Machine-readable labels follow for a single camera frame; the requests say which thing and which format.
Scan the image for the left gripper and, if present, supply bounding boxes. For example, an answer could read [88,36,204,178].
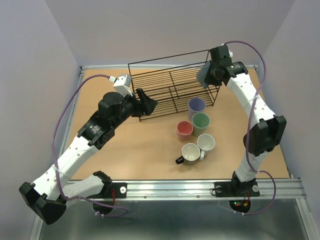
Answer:
[112,88,158,129]

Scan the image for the blue-grey mug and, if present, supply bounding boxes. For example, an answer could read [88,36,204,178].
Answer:
[196,61,211,89]

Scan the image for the black mug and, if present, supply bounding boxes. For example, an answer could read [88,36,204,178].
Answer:
[175,143,201,166]

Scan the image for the white mug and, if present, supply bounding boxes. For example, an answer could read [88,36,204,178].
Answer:
[197,134,216,161]

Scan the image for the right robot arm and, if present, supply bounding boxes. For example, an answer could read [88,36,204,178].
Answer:
[208,45,287,195]

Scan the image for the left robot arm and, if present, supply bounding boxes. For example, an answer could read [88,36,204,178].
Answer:
[19,88,158,225]

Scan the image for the purple cup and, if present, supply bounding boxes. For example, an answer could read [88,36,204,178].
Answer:
[188,97,206,121]

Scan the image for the red cup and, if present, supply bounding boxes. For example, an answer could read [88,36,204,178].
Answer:
[176,121,194,142]

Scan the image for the green cup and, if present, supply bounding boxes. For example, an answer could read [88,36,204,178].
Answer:
[191,112,211,137]

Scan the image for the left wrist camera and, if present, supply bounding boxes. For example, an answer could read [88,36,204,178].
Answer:
[113,74,133,96]

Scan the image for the black wire dish rack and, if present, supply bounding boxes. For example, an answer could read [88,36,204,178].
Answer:
[127,49,220,122]

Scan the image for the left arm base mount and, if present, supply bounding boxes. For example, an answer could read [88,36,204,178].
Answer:
[90,182,128,199]

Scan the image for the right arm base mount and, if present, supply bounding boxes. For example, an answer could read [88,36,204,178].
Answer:
[214,179,260,198]

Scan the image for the aluminium front rail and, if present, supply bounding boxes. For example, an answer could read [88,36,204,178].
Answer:
[113,178,307,201]

